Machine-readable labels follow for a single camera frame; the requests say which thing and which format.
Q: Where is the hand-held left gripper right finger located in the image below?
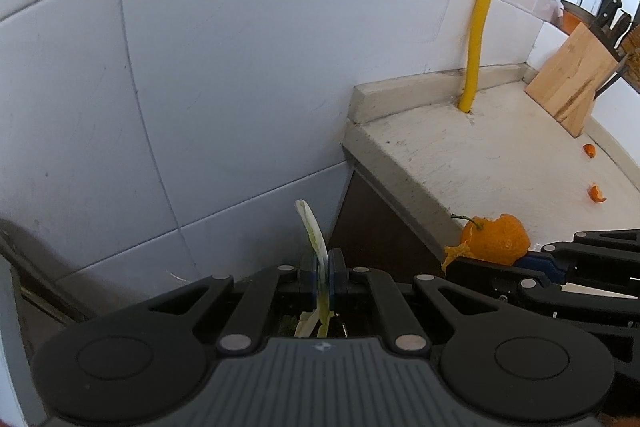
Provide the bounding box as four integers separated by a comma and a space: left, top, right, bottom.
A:
329, 248, 501, 354

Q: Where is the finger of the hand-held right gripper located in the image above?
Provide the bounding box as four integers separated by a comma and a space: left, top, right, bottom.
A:
446, 256, 640, 323
515, 229, 640, 285

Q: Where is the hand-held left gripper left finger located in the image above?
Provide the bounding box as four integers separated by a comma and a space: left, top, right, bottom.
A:
147, 252, 321, 354

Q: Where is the large orange peel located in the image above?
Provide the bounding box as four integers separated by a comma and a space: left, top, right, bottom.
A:
442, 213, 532, 275

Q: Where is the pale cabbage stalk strip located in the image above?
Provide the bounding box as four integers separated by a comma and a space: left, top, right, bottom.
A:
292, 199, 337, 339

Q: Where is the wooden knife block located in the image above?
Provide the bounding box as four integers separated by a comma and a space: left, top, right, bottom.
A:
524, 23, 621, 138

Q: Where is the yellow pipe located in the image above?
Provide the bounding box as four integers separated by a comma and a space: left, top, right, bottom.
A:
459, 0, 519, 114

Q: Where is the kitchen knife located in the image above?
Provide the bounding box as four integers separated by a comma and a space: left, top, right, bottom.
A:
612, 11, 634, 52
591, 0, 623, 35

